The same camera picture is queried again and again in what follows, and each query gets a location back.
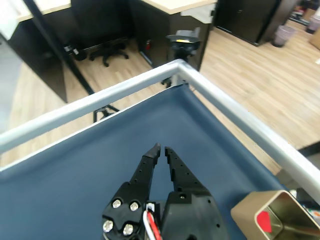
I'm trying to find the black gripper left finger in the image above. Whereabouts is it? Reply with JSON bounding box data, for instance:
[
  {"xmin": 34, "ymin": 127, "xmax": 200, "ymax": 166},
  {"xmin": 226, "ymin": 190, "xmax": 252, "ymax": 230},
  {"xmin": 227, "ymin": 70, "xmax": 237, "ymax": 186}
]
[{"xmin": 101, "ymin": 142, "xmax": 161, "ymax": 240}]

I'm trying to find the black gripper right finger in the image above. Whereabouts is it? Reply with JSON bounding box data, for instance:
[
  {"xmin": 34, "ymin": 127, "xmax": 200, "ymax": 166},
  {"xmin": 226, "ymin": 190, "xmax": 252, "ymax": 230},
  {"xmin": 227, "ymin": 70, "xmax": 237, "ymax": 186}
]
[{"xmin": 161, "ymin": 146, "xmax": 231, "ymax": 240}]

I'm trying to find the red cube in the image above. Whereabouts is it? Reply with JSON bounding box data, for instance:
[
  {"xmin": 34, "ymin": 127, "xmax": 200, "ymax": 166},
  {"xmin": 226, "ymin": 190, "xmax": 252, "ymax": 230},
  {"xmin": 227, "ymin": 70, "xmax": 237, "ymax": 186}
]
[{"xmin": 256, "ymin": 211, "xmax": 273, "ymax": 233}]

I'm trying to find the tan metal square container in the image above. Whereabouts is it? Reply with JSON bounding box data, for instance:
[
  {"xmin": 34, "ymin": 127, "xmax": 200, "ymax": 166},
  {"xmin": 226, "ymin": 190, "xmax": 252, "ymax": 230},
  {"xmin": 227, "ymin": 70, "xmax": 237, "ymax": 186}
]
[{"xmin": 230, "ymin": 189, "xmax": 320, "ymax": 240}]

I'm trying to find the dark blue table mat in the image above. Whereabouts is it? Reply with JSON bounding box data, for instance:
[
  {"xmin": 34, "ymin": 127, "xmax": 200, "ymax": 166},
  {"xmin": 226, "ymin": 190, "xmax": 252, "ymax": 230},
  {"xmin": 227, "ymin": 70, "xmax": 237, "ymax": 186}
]
[{"xmin": 0, "ymin": 83, "xmax": 288, "ymax": 240}]

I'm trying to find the black stand foot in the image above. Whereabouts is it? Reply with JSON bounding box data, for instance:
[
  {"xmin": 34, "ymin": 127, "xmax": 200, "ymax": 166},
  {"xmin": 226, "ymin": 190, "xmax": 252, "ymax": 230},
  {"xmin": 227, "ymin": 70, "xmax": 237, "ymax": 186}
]
[{"xmin": 93, "ymin": 104, "xmax": 121, "ymax": 123}]

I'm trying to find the black office chair base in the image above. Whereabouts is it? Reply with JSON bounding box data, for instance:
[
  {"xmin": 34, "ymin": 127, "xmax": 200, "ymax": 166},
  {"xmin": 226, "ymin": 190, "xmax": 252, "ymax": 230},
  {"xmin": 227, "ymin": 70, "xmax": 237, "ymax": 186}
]
[{"xmin": 89, "ymin": 41, "xmax": 130, "ymax": 68}]

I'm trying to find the black tripod stand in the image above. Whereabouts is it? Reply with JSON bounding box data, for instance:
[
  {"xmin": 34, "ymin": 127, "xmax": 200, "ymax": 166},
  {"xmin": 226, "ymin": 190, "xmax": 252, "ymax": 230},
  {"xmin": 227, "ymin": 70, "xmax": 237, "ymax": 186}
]
[{"xmin": 161, "ymin": 27, "xmax": 202, "ymax": 89}]

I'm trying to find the grey waste bin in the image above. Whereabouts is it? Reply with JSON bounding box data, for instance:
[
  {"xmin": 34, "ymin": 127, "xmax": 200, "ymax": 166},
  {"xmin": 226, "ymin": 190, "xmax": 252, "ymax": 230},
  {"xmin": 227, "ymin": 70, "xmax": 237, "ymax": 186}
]
[{"xmin": 271, "ymin": 24, "xmax": 297, "ymax": 48}]

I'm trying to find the dark cabinet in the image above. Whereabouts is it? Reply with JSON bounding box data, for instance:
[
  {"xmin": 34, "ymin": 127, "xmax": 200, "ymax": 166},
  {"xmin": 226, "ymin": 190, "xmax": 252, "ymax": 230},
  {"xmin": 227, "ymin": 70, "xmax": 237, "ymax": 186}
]
[{"xmin": 214, "ymin": 0, "xmax": 283, "ymax": 46}]

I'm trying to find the desk with tan top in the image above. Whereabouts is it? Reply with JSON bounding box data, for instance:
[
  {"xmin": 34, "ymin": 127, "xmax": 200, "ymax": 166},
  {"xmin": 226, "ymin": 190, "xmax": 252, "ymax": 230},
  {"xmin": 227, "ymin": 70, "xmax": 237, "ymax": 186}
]
[{"xmin": 129, "ymin": 0, "xmax": 218, "ymax": 72}]

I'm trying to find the red white black wire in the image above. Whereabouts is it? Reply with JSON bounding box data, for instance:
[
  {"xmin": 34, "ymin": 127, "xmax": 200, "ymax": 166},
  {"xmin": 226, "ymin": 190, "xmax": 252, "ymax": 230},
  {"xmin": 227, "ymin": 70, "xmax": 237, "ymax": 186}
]
[{"xmin": 142, "ymin": 202, "xmax": 162, "ymax": 240}]

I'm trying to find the silver metal table frame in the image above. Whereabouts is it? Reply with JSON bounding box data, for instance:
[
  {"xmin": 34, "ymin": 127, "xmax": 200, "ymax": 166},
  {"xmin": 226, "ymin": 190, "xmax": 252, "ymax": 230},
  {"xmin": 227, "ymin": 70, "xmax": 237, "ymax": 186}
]
[{"xmin": 0, "ymin": 58, "xmax": 320, "ymax": 198}]

